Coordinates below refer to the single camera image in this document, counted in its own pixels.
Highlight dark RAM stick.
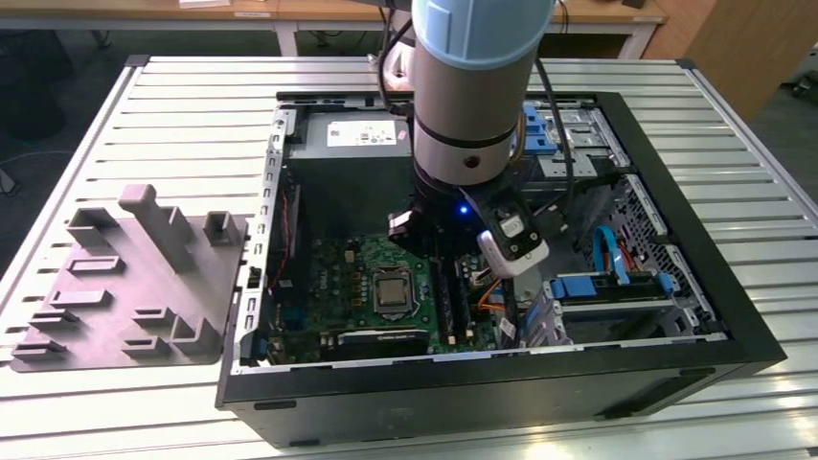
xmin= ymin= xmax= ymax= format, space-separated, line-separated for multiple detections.
xmin=432 ymin=258 xmax=459 ymax=342
xmin=454 ymin=258 xmax=479 ymax=340

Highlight silver CPU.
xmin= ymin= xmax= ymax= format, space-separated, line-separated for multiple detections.
xmin=375 ymin=278 xmax=414 ymax=309

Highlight grey power supply unit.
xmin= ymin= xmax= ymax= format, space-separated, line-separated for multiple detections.
xmin=284 ymin=112 xmax=416 ymax=237

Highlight green motherboard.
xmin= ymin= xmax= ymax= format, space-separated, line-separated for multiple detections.
xmin=266 ymin=231 xmax=507 ymax=363

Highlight CPU socket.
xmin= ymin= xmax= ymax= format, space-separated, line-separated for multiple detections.
xmin=368 ymin=268 xmax=422 ymax=322

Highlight blue carrier with black disk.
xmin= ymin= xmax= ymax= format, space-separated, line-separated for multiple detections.
xmin=548 ymin=271 xmax=674 ymax=304

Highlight silver drive cage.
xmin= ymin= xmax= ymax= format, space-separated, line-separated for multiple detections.
xmin=516 ymin=103 xmax=633 ymax=208

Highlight silver disk bay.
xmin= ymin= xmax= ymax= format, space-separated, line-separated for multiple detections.
xmin=515 ymin=280 xmax=695 ymax=347

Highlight black graphics card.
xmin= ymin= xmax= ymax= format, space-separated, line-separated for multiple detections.
xmin=318 ymin=327 xmax=434 ymax=361

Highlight black PC case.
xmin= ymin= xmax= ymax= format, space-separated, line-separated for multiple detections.
xmin=214 ymin=89 xmax=789 ymax=449

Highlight grey parts rack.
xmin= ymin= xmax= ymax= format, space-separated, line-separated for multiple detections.
xmin=9 ymin=183 xmax=256 ymax=374

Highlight wooden cabinet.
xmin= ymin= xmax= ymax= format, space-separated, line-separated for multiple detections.
xmin=651 ymin=0 xmax=818 ymax=121

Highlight black chair base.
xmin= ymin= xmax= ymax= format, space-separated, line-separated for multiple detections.
xmin=782 ymin=69 xmax=818 ymax=100

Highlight silver wrist camera black mount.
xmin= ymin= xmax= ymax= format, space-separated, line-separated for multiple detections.
xmin=384 ymin=209 xmax=420 ymax=243
xmin=460 ymin=187 xmax=552 ymax=280

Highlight black camera cable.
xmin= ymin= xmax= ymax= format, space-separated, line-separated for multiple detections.
xmin=532 ymin=59 xmax=577 ymax=237
xmin=376 ymin=7 xmax=418 ymax=117

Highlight orange wires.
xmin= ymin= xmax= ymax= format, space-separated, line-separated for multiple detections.
xmin=478 ymin=277 xmax=514 ymax=312

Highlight black wire bundle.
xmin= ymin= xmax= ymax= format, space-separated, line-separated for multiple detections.
xmin=530 ymin=174 xmax=626 ymax=217

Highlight blue flat data wire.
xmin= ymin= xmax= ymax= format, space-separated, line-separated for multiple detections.
xmin=591 ymin=225 xmax=634 ymax=288

